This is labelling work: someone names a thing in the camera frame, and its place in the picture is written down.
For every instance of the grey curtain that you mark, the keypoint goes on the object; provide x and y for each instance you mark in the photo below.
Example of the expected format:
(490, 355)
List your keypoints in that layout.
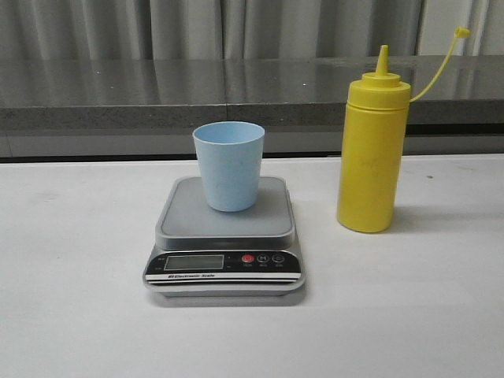
(208, 30)

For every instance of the silver electronic kitchen scale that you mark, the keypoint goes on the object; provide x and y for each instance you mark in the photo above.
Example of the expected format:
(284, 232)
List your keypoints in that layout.
(203, 252)

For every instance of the grey stone counter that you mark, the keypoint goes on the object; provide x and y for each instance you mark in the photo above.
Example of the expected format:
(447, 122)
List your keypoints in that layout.
(66, 110)

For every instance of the light blue plastic cup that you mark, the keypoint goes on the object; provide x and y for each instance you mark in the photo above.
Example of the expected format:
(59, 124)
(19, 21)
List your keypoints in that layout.
(229, 157)

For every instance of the yellow squeeze bottle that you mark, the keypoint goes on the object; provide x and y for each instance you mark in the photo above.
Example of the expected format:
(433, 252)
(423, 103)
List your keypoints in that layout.
(374, 129)

